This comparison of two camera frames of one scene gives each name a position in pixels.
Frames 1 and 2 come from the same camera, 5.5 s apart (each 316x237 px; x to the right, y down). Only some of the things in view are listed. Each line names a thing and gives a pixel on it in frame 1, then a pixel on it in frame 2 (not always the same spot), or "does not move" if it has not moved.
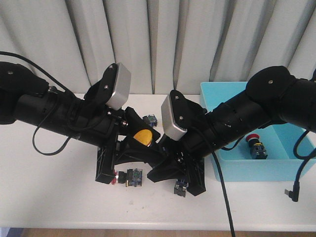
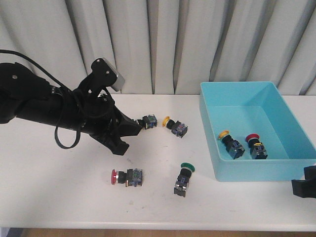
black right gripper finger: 167,164 -> 310,173
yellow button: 144,136 -> 233,147
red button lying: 132,177 does not move
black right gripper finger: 196,176 -> 305,188
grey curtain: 170,45 does not move
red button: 257,149 does not move
